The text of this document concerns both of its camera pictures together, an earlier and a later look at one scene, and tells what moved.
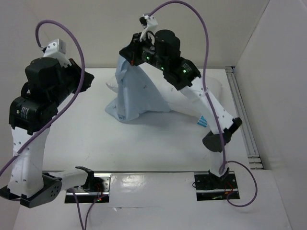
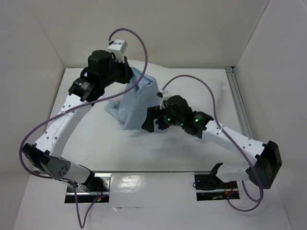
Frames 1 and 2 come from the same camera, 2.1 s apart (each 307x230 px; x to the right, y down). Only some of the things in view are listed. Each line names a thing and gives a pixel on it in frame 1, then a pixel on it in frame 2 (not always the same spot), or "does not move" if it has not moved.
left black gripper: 75,68 to 126,70
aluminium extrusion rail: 255,161 does not move
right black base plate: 209,187 does not move
